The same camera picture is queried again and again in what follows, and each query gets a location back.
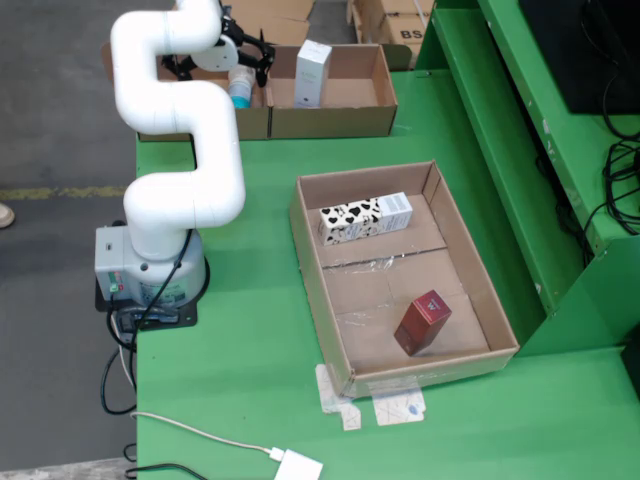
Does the BS printed cardboard box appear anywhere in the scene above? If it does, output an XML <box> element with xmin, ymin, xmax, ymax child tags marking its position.
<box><xmin>378</xmin><ymin>12</ymin><xmax>432</xmax><ymax>57</ymax></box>

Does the flat cardboard sheet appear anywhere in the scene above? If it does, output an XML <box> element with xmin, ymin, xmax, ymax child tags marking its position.
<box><xmin>219</xmin><ymin>0</ymin><xmax>316</xmax><ymax>46</ymax></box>

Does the plain cardboard box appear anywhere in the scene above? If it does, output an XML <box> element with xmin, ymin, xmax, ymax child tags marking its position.
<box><xmin>348</xmin><ymin>0</ymin><xmax>389</xmax><ymax>45</ymax></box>

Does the green metal cabinet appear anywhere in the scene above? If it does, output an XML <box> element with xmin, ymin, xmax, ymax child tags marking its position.
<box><xmin>414</xmin><ymin>0</ymin><xmax>640</xmax><ymax>359</ymax></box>

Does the grey robot base unit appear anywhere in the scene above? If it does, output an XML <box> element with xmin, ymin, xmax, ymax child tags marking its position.
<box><xmin>94</xmin><ymin>224</ymin><xmax>211</xmax><ymax>307</ymax></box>

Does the shallow cardboard tray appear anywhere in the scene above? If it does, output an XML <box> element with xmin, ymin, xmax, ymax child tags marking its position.
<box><xmin>288</xmin><ymin>159</ymin><xmax>521</xmax><ymax>400</ymax></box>

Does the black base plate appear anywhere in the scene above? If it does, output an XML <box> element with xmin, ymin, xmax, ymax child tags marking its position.
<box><xmin>94</xmin><ymin>277</ymin><xmax>199</xmax><ymax>332</ymax></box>

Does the cow print hand cream box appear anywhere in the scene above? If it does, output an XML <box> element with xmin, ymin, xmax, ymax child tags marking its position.
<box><xmin>318</xmin><ymin>192</ymin><xmax>414</xmax><ymax>247</ymax></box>

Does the dark red carton box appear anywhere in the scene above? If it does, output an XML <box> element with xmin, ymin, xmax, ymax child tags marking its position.
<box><xmin>393</xmin><ymin>289</ymin><xmax>453</xmax><ymax>357</ymax></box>

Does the white bottle teal label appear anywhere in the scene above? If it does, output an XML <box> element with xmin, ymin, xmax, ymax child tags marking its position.
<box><xmin>227</xmin><ymin>63</ymin><xmax>256</xmax><ymax>110</ymax></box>

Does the looped black power cable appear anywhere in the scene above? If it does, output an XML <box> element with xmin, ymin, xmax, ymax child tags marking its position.
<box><xmin>101</xmin><ymin>343</ymin><xmax>139</xmax><ymax>416</ymax></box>

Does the tall white carton box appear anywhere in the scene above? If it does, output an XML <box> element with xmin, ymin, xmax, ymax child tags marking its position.
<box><xmin>293</xmin><ymin>38</ymin><xmax>333</xmax><ymax>109</ymax></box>

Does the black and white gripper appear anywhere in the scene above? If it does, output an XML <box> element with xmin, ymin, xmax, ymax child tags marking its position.
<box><xmin>159</xmin><ymin>15</ymin><xmax>277</xmax><ymax>90</ymax></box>

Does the long black arm cable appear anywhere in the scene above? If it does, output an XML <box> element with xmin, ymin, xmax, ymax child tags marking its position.
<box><xmin>132</xmin><ymin>228</ymin><xmax>195</xmax><ymax>332</ymax></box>

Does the tangled black cable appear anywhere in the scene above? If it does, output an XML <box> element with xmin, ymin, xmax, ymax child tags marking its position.
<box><xmin>601</xmin><ymin>64</ymin><xmax>640</xmax><ymax>236</ymax></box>
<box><xmin>554</xmin><ymin>199</ymin><xmax>621</xmax><ymax>271</ymax></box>

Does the white adapter block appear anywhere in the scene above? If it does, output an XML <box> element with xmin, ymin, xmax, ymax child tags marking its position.
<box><xmin>269</xmin><ymin>447</ymin><xmax>325</xmax><ymax>480</ymax></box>

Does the thin white cable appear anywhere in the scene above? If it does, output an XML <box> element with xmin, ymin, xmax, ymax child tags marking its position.
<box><xmin>130</xmin><ymin>410</ymin><xmax>275</xmax><ymax>459</ymax></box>

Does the open brown cardboard box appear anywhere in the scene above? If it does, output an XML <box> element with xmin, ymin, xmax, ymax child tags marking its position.
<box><xmin>102</xmin><ymin>41</ymin><xmax>274</xmax><ymax>143</ymax></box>
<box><xmin>264</xmin><ymin>42</ymin><xmax>414</xmax><ymax>140</ymax></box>

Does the flattened white carton flap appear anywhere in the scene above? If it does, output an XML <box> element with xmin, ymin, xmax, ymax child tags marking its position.
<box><xmin>314</xmin><ymin>363</ymin><xmax>363</xmax><ymax>432</ymax></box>
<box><xmin>372</xmin><ymin>387</ymin><xmax>427</xmax><ymax>427</ymax></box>

